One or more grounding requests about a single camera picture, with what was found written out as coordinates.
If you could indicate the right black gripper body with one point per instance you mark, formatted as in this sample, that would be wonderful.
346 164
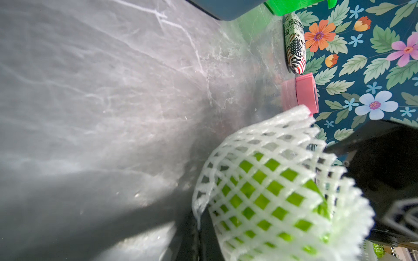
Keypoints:
382 158

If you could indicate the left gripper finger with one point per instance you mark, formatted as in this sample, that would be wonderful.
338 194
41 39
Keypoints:
198 243

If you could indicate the green custard apple back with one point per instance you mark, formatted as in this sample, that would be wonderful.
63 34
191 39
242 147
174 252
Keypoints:
265 210

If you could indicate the white foam net back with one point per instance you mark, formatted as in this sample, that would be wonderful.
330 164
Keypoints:
291 138

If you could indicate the grey foam net tray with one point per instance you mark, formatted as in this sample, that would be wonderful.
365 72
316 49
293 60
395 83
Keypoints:
225 10

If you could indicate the pink alarm clock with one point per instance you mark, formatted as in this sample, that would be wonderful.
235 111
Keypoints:
300 91

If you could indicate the patterned black white can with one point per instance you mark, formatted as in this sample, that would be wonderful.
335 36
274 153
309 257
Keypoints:
295 44

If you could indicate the green plastic basket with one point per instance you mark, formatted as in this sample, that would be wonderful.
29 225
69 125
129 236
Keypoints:
284 7

